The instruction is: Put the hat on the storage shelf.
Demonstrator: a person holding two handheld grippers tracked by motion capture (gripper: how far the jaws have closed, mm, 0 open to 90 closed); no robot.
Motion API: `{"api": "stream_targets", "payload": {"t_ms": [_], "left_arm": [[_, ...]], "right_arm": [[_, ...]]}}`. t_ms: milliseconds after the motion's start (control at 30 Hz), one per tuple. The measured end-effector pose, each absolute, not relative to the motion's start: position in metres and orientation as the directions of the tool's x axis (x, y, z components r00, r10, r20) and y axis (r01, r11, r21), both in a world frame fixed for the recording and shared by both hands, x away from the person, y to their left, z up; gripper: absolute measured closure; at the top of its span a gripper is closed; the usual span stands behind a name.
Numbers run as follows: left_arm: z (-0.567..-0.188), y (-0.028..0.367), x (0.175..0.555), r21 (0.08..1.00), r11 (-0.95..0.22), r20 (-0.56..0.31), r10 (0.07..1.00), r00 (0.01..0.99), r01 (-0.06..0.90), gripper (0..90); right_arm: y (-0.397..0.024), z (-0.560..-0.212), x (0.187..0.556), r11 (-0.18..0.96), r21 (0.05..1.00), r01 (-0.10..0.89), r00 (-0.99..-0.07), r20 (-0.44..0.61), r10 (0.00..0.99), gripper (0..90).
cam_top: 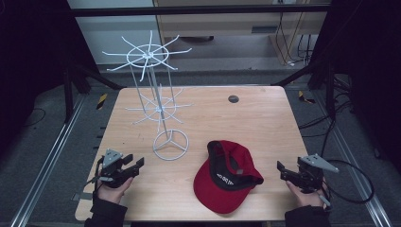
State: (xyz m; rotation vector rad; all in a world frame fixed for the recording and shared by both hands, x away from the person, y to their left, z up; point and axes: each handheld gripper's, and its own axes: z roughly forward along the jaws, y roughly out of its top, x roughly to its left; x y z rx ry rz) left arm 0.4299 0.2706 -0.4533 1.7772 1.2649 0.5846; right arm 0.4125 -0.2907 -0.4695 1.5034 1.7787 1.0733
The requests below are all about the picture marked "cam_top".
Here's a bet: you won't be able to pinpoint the red baseball cap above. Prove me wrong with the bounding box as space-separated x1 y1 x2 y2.
192 139 265 215

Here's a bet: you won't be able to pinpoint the aluminium floor rail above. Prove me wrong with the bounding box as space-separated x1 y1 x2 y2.
313 89 393 227
9 94 87 227

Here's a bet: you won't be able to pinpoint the thin black floor cable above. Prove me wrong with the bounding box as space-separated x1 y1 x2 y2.
22 107 47 128

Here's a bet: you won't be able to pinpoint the bundle of hanging cables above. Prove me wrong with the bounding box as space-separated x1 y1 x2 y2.
274 11 315 68

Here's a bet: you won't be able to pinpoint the white cabinet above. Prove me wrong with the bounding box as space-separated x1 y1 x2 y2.
66 0 165 65

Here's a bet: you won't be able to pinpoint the black horizontal bar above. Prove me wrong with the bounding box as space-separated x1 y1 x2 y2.
69 3 333 18

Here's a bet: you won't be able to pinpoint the white wire display rack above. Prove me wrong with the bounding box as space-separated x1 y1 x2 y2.
101 29 194 162

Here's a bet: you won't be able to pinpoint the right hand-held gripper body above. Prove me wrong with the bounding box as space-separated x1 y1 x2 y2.
295 152 340 194

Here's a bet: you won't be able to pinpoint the person's left hand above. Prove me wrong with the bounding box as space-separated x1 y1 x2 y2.
96 176 135 205

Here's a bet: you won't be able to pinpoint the black looped gripper cable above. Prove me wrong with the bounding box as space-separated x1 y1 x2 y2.
317 158 376 208

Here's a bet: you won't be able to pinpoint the black floor cables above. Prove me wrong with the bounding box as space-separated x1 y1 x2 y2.
297 75 354 159

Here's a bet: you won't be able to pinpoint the light wooden cabinet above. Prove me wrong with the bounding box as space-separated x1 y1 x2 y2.
153 0 331 65

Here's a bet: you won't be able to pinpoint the person's right hand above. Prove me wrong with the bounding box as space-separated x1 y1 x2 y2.
285 180 329 209

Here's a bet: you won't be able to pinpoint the yellow black striped tape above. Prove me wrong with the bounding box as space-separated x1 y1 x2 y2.
96 93 109 111
297 90 317 105

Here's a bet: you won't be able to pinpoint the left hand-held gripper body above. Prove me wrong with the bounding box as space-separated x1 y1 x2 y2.
97 148 134 189

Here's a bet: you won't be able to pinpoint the grey tape strip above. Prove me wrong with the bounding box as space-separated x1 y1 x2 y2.
71 192 95 202

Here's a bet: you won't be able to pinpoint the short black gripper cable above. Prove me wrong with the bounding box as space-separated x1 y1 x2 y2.
84 155 106 198

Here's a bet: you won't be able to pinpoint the black metal stand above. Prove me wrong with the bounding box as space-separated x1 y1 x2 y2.
61 61 125 125
277 60 337 121

